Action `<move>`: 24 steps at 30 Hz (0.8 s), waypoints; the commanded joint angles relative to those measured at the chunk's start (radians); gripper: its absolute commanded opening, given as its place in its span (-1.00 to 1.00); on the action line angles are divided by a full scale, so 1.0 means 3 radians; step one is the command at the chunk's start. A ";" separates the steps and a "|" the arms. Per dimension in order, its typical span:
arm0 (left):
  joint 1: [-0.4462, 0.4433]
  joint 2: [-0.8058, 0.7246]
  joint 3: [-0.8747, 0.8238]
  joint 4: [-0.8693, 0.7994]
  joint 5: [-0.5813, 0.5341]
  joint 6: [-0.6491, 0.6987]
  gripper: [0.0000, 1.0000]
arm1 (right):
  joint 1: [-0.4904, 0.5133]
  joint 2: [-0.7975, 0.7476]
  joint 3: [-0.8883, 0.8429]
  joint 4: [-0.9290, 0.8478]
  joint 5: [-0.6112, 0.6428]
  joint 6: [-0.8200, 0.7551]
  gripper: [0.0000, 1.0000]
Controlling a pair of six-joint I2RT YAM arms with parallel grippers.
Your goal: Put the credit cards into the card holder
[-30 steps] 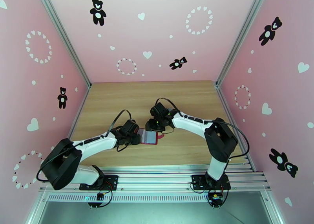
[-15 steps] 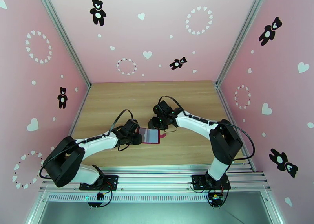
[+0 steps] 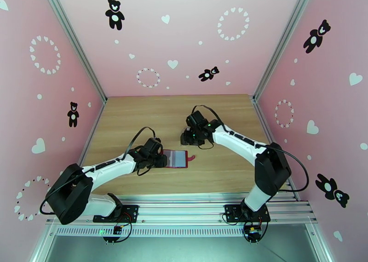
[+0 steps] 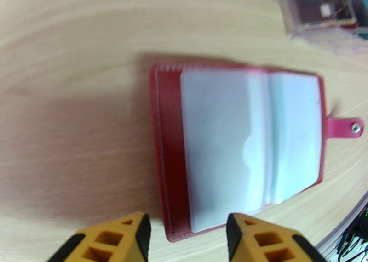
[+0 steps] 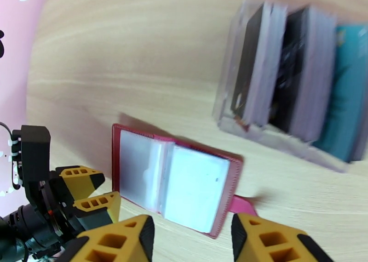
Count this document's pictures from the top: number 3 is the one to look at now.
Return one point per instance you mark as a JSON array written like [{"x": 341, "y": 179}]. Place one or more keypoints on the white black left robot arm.
[{"x": 115, "y": 162}]

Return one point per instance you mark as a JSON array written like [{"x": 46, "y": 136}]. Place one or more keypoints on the red leather card holder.
[{"x": 178, "y": 158}]

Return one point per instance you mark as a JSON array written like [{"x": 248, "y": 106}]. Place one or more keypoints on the small black circuit board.
[{"x": 117, "y": 230}]

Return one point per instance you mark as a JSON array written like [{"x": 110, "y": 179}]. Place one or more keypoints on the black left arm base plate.
[{"x": 130, "y": 211}]

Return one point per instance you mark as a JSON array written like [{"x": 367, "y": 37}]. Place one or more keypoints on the perforated metal strip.
[{"x": 172, "y": 232}]

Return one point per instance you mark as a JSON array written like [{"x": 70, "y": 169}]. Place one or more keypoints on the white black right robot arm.
[{"x": 238, "y": 143}]

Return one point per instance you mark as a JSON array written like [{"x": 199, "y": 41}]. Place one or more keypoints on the grey metal tray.
[{"x": 172, "y": 249}]

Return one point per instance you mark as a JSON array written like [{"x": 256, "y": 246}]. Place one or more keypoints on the aluminium frame corner post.
[
  {"x": 72, "y": 40},
  {"x": 284, "y": 40}
]

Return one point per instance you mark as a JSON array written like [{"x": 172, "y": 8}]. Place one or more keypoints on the grooved aluminium rail deck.
[{"x": 184, "y": 209}]

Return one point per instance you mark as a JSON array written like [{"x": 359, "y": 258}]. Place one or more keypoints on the circuit board with yellow connector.
[{"x": 253, "y": 233}]

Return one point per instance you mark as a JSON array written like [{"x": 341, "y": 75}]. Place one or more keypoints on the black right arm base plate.
[{"x": 230, "y": 212}]

